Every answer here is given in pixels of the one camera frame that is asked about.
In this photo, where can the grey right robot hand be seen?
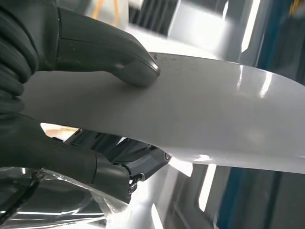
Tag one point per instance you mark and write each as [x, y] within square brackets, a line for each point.
[95, 41]

